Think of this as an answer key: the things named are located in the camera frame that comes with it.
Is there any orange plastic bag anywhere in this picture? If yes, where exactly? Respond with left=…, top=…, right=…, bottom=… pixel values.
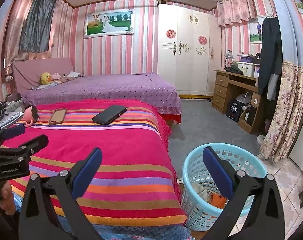
left=207, top=191, right=228, bottom=209

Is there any white wrapper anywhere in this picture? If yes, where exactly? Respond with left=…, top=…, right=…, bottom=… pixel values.
left=192, top=182, right=211, bottom=202

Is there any person left hand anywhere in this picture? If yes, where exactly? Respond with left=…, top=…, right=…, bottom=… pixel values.
left=0, top=181, right=16, bottom=216

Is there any pink metal mug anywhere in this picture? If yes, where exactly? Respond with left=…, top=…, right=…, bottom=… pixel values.
left=23, top=106, right=39, bottom=127

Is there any light blue plastic basket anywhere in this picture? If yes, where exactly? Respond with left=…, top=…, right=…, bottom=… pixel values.
left=181, top=142, right=267, bottom=231

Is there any tan phone case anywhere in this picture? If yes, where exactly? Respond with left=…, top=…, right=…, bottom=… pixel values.
left=48, top=108, right=67, bottom=126

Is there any floral curtain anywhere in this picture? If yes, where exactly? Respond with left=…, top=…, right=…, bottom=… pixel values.
left=260, top=61, right=303, bottom=163

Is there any pink headboard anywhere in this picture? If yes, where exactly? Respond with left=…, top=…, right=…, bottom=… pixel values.
left=12, top=58, right=74, bottom=94

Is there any yellow duck plush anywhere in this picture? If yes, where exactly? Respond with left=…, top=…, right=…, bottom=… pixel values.
left=40, top=72, right=52, bottom=85

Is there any wooden desk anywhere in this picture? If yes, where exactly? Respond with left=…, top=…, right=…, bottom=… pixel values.
left=211, top=70, right=266, bottom=134

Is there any striped pink blanket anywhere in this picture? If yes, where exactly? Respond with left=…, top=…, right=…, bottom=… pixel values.
left=4, top=99, right=187, bottom=227

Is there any black phone wallet case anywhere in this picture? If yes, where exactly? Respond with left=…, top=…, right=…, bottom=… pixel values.
left=92, top=105, right=127, bottom=126

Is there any black box under desk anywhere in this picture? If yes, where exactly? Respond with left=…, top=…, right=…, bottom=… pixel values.
left=226, top=100, right=244, bottom=122

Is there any grey hanging cloth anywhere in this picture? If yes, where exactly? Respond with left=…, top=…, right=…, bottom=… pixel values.
left=19, top=0, right=56, bottom=54

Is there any dark hanging coat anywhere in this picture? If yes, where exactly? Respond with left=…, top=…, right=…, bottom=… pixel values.
left=258, top=17, right=283, bottom=101

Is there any white storage box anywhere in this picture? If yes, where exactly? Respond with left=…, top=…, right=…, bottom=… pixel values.
left=238, top=61, right=254, bottom=77

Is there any purple dotted bedspread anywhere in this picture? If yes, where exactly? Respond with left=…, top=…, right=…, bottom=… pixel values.
left=21, top=74, right=182, bottom=115

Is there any desk lamp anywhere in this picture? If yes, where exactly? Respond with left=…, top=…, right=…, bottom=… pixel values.
left=224, top=50, right=234, bottom=68

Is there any white wardrobe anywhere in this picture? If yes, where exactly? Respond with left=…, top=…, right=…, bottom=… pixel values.
left=157, top=4, right=222, bottom=96

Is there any pink window valance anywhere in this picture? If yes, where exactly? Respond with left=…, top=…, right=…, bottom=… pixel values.
left=217, top=0, right=257, bottom=27

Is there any wedding photo wall picture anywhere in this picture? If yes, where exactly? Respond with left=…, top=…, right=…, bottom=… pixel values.
left=83, top=9, right=135, bottom=38

